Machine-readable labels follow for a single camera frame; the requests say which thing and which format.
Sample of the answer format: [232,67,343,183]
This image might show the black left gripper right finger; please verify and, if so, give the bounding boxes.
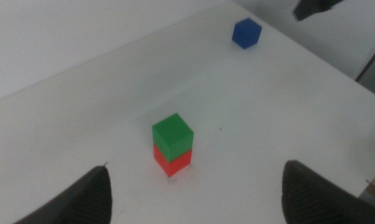
[281,160,375,224]

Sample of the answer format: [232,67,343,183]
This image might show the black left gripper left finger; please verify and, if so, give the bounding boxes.
[12,166,113,224]

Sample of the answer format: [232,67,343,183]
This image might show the blue cube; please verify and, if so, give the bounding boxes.
[231,17,263,50]

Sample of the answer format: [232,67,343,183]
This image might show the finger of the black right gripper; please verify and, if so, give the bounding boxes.
[292,0,345,22]

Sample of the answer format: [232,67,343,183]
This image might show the green cube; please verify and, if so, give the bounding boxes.
[152,112,195,163]

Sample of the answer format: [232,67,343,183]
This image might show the red cube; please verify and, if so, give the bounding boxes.
[153,144,193,178]

